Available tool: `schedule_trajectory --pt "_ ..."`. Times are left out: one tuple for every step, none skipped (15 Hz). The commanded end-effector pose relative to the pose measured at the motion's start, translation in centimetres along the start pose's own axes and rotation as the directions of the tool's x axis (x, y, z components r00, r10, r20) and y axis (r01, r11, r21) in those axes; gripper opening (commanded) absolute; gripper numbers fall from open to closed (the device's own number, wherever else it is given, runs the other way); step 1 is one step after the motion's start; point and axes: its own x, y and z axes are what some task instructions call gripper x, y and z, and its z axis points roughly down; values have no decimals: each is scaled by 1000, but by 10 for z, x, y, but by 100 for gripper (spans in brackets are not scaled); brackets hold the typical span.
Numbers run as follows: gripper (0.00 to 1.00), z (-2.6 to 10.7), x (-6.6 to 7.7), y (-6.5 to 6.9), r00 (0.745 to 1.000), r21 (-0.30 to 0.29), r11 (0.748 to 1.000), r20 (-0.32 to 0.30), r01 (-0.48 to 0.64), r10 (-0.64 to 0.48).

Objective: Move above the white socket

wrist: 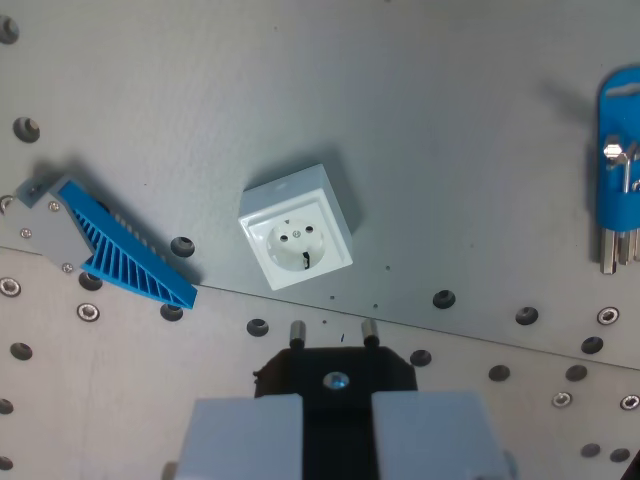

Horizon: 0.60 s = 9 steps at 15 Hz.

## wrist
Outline grey plastic bracket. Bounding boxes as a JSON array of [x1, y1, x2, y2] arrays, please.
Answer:
[[13, 174, 96, 274]]

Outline blue ribbed plastic wedge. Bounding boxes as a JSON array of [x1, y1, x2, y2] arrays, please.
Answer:
[[57, 180, 200, 314]]

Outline black two-pin power plug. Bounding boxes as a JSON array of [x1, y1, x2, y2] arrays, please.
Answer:
[[252, 319, 419, 480]]

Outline large silver hex key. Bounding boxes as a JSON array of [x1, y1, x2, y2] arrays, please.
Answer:
[[599, 142, 632, 275]]

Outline white wall socket box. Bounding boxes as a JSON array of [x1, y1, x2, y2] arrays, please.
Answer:
[[237, 163, 354, 292]]

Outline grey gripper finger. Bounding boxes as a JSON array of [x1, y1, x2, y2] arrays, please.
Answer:
[[371, 391, 512, 480], [174, 394, 305, 480]]

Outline grey metal base plate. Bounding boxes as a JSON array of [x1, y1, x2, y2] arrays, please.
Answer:
[[0, 0, 640, 372]]

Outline blue hex key holder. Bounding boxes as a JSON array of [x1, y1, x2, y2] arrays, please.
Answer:
[[594, 67, 640, 232]]

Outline medium silver hex key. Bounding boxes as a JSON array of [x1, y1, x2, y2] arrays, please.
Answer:
[[618, 142, 640, 267]]

